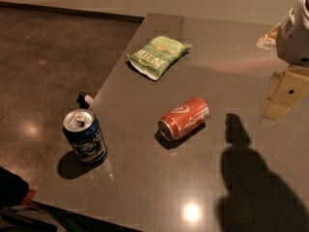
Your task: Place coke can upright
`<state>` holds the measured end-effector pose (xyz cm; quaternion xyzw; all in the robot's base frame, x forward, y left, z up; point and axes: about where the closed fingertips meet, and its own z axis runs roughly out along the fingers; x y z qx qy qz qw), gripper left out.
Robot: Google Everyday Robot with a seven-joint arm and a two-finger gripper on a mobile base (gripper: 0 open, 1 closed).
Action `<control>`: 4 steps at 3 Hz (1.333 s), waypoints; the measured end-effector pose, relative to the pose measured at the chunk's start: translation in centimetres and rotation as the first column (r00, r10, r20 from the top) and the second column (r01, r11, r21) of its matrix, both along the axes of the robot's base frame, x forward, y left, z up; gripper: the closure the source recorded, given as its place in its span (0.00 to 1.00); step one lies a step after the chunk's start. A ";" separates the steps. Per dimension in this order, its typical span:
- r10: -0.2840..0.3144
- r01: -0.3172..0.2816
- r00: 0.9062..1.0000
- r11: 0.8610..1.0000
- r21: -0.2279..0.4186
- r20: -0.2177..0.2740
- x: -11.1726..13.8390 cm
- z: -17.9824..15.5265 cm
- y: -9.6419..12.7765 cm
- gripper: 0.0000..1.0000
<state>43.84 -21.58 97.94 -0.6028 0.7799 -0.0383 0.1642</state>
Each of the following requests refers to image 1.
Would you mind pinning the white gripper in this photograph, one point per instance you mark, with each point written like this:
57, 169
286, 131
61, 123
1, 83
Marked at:
294, 43

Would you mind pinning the red coke can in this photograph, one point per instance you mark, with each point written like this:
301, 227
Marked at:
183, 119

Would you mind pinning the blue soda can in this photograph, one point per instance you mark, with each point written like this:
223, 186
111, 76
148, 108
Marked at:
82, 130

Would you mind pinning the green chip bag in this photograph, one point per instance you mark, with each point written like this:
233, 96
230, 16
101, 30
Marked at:
154, 58

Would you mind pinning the small black white object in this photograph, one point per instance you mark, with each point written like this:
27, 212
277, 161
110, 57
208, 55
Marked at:
84, 100

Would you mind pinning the black red object on floor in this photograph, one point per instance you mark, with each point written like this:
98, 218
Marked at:
16, 194

